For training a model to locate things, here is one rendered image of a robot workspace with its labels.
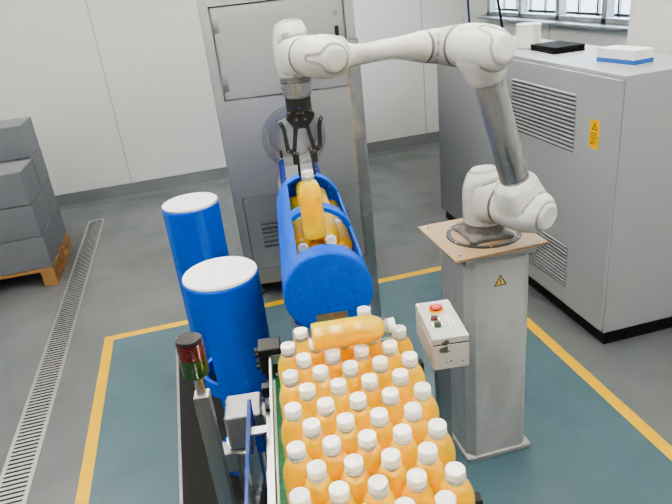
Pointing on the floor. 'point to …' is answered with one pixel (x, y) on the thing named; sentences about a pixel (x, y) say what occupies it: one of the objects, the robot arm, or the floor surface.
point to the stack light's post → (214, 447)
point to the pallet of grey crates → (28, 208)
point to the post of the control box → (444, 397)
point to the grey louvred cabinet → (583, 180)
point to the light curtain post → (364, 179)
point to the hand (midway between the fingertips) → (305, 163)
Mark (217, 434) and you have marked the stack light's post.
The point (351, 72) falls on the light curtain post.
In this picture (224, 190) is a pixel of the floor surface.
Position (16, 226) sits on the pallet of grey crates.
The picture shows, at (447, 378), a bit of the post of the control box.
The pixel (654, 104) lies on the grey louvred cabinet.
